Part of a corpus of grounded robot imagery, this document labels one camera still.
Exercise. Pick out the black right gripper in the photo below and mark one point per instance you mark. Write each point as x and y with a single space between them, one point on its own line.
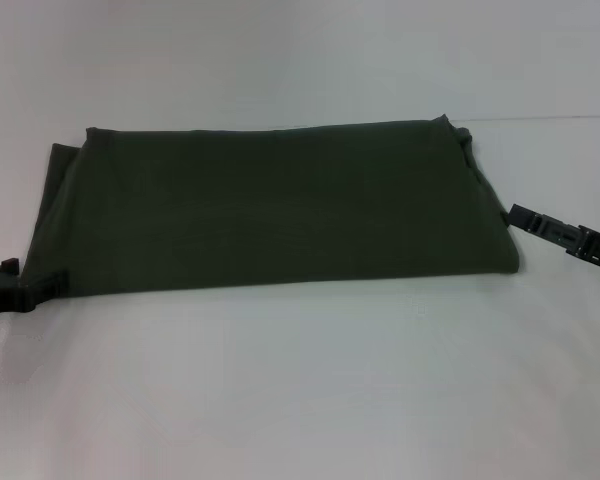
585 242

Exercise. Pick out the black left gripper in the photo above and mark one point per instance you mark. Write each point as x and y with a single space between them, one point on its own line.
0 297

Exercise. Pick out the dark green FREE! t-shirt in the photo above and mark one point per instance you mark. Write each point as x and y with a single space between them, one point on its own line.
270 215

